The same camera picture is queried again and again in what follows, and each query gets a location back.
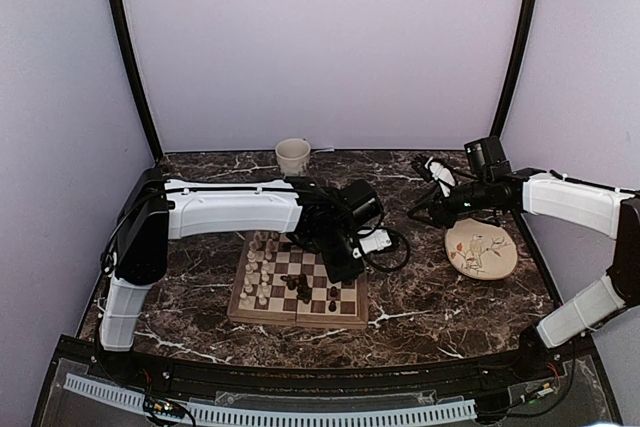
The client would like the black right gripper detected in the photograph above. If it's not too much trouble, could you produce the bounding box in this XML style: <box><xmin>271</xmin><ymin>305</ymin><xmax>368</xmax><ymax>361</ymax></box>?
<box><xmin>409</xmin><ymin>177</ymin><xmax>492</xmax><ymax>229</ymax></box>

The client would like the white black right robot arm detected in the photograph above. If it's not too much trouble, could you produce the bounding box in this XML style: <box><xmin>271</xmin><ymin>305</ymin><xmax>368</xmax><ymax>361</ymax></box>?
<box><xmin>456</xmin><ymin>167</ymin><xmax>639</xmax><ymax>381</ymax></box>

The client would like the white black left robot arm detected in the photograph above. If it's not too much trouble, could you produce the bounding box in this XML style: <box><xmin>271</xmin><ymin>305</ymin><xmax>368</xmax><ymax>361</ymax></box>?
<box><xmin>99</xmin><ymin>169</ymin><xmax>382</xmax><ymax>383</ymax></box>

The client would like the pile of dark chess pieces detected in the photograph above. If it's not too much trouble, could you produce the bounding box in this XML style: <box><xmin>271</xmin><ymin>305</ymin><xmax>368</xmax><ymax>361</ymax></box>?
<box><xmin>280</xmin><ymin>273</ymin><xmax>312</xmax><ymax>304</ymax></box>

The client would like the wooden chess board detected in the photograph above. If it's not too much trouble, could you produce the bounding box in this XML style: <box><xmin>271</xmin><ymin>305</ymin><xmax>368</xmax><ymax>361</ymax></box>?
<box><xmin>227</xmin><ymin>231</ymin><xmax>369</xmax><ymax>329</ymax></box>

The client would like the white chess pieces row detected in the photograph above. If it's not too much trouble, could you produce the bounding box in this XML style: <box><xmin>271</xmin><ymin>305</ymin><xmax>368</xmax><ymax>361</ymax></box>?
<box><xmin>239</xmin><ymin>231</ymin><xmax>279</xmax><ymax>310</ymax></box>

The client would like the ceramic bird pattern plate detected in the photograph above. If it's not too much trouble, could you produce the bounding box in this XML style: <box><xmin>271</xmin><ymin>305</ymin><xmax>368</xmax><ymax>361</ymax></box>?
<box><xmin>444</xmin><ymin>218</ymin><xmax>518</xmax><ymax>281</ymax></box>

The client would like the ceramic coral pattern mug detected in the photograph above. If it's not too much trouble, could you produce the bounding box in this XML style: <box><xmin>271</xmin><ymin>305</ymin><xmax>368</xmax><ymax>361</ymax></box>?
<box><xmin>275</xmin><ymin>138</ymin><xmax>311</xmax><ymax>177</ymax></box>

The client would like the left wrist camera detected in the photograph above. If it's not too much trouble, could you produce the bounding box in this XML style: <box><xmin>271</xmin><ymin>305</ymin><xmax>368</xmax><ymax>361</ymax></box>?
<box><xmin>340</xmin><ymin>179</ymin><xmax>382</xmax><ymax>226</ymax></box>

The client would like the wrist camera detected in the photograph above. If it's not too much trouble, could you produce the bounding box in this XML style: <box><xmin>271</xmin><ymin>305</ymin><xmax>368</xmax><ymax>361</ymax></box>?
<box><xmin>464</xmin><ymin>136</ymin><xmax>512</xmax><ymax>183</ymax></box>
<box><xmin>340</xmin><ymin>179</ymin><xmax>382</xmax><ymax>226</ymax></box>

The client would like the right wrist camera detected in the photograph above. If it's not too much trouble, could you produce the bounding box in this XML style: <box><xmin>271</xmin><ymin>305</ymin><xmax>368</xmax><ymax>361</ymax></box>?
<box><xmin>464</xmin><ymin>136</ymin><xmax>512</xmax><ymax>183</ymax></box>

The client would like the black front rail base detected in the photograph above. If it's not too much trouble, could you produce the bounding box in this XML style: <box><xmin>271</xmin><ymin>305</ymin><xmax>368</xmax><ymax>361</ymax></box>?
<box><xmin>46</xmin><ymin>331</ymin><xmax>596</xmax><ymax>404</ymax></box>

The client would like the white slotted cable duct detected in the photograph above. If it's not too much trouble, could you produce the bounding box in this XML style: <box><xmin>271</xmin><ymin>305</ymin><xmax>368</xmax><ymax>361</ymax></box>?
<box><xmin>63</xmin><ymin>374</ymin><xmax>477</xmax><ymax>426</ymax></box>

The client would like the black corner frame post right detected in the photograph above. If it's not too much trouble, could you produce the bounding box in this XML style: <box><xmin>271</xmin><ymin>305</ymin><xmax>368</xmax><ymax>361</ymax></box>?
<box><xmin>489</xmin><ymin>0</ymin><xmax>536</xmax><ymax>137</ymax></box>

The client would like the black corner frame post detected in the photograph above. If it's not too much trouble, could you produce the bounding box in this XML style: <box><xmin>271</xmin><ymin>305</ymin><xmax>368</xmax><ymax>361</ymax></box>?
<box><xmin>108</xmin><ymin>0</ymin><xmax>164</xmax><ymax>162</ymax></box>
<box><xmin>489</xmin><ymin>0</ymin><xmax>536</xmax><ymax>137</ymax></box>

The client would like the black corner frame post left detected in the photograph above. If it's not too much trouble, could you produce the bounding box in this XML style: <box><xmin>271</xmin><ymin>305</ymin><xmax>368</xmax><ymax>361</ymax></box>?
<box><xmin>108</xmin><ymin>0</ymin><xmax>164</xmax><ymax>162</ymax></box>

